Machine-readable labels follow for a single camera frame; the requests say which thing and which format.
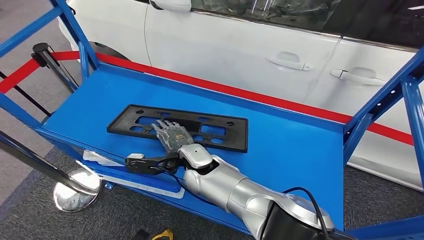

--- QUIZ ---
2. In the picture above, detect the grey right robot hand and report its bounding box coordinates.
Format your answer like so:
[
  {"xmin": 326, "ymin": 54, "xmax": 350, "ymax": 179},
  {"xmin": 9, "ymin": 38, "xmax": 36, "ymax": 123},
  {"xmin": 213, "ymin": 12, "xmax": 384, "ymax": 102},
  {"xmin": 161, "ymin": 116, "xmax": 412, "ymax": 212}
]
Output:
[{"xmin": 151, "ymin": 119, "xmax": 195, "ymax": 155}]

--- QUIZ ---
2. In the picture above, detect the black plastic plate frame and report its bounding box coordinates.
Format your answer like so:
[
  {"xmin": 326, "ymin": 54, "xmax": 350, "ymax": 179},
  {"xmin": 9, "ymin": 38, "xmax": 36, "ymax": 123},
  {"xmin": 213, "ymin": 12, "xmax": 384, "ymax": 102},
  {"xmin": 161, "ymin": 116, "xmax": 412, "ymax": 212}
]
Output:
[{"xmin": 106, "ymin": 104, "xmax": 249, "ymax": 154}]

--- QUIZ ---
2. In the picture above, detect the blue metal shelf rack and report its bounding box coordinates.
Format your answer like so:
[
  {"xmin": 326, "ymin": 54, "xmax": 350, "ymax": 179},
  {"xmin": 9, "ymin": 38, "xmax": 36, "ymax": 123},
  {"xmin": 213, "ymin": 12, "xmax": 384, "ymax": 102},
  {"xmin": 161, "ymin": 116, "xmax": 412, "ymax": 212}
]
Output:
[{"xmin": 0, "ymin": 0, "xmax": 424, "ymax": 240}]

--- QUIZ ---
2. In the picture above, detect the yellow floor tape rectangle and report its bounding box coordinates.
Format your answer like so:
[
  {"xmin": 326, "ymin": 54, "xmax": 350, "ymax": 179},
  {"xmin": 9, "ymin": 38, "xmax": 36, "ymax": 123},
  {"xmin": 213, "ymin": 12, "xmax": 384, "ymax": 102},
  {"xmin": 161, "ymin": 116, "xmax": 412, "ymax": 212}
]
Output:
[{"xmin": 151, "ymin": 229, "xmax": 174, "ymax": 240}]

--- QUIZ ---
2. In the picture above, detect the white car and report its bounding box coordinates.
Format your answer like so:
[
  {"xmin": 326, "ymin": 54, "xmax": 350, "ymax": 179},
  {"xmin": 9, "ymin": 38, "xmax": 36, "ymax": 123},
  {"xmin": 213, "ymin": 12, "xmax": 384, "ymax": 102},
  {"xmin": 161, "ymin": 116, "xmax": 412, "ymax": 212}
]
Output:
[{"xmin": 57, "ymin": 0, "xmax": 424, "ymax": 193}]

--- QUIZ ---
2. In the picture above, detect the red barrier belt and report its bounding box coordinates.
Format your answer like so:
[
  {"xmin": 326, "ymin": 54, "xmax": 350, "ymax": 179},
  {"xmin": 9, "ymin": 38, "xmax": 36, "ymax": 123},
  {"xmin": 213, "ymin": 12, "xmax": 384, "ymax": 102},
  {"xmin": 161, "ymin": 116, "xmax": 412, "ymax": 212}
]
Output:
[{"xmin": 0, "ymin": 50, "xmax": 80, "ymax": 95}]

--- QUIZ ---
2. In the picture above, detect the black right camera bracket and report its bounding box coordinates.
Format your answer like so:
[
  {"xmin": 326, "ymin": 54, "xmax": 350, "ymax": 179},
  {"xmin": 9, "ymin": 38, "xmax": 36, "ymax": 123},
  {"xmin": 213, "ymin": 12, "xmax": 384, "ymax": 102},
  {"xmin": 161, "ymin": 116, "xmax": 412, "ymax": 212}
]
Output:
[{"xmin": 124, "ymin": 152, "xmax": 181, "ymax": 176}]

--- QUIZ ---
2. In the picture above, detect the thin black camera cable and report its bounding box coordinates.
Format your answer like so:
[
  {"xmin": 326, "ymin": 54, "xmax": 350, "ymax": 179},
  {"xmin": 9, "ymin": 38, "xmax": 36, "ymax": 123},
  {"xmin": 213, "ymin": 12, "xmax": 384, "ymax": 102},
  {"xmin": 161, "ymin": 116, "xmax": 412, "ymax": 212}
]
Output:
[{"xmin": 158, "ymin": 167, "xmax": 220, "ymax": 207}]

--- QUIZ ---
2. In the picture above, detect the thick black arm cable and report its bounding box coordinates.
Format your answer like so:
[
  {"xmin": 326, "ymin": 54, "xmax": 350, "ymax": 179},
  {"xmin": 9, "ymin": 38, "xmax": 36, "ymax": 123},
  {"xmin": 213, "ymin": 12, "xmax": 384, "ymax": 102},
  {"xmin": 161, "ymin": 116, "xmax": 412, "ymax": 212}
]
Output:
[{"xmin": 282, "ymin": 187, "xmax": 329, "ymax": 240}]

